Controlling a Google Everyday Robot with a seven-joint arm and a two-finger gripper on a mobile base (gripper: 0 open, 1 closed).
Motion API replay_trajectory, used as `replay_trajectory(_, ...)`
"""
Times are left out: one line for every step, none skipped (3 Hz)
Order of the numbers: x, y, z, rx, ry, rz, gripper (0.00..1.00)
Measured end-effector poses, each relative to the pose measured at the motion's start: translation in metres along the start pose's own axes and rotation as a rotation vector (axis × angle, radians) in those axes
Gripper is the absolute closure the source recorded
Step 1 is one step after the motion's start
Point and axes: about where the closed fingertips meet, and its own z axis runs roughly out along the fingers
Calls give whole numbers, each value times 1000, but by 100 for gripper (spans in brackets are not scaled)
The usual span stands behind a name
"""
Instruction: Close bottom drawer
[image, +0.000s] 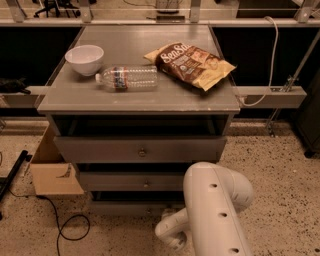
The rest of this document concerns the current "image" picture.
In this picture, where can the black cloth on rail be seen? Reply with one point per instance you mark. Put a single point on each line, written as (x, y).
(13, 86)

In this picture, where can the clear plastic water bottle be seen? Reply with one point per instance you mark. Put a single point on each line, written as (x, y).
(122, 78)

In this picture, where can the grey drawer cabinet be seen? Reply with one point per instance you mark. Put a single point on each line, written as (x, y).
(77, 106)

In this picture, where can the brown yellow chip bag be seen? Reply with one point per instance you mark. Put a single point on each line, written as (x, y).
(190, 64)

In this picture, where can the grey middle drawer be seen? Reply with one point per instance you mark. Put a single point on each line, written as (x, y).
(131, 181)

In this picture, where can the grey top drawer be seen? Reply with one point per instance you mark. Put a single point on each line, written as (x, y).
(140, 149)

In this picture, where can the grey bottom drawer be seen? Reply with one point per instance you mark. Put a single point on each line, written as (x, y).
(136, 203)

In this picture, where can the grey drawer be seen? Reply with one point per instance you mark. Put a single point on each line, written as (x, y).
(140, 149)
(136, 203)
(131, 181)

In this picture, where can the black metal stand leg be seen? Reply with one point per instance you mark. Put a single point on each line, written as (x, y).
(5, 182)

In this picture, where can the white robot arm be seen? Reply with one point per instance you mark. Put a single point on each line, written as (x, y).
(213, 196)

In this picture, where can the white bowl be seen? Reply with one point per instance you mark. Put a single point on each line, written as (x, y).
(85, 59)

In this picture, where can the black office chair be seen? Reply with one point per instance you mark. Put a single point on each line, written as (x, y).
(57, 6)

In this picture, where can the cardboard box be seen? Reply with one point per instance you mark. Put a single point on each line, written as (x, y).
(51, 174)

